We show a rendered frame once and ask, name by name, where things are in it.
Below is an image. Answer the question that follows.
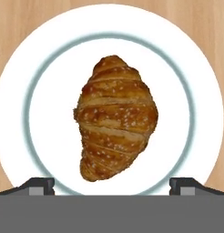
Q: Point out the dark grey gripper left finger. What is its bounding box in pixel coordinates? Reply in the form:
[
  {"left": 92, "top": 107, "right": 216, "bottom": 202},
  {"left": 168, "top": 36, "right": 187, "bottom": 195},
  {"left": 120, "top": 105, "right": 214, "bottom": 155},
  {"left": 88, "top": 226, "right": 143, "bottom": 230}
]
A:
[{"left": 0, "top": 177, "right": 56, "bottom": 197}]

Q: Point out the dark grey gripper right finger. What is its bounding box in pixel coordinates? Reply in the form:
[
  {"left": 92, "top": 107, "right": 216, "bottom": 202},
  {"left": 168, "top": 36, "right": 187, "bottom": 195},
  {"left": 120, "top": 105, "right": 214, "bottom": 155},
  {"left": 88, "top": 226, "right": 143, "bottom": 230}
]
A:
[{"left": 168, "top": 177, "right": 224, "bottom": 197}]

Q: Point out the golden brown croissant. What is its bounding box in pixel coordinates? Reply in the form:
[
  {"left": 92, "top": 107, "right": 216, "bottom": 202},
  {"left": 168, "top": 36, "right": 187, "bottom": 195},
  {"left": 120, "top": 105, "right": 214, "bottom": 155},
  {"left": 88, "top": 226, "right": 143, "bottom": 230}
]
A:
[{"left": 73, "top": 55, "right": 159, "bottom": 183}]

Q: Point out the white plate with grey ring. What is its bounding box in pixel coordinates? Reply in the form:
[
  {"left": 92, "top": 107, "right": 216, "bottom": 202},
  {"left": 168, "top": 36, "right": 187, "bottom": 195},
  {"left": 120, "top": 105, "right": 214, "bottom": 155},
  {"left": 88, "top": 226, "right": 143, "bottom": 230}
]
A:
[{"left": 0, "top": 3, "right": 224, "bottom": 197}]

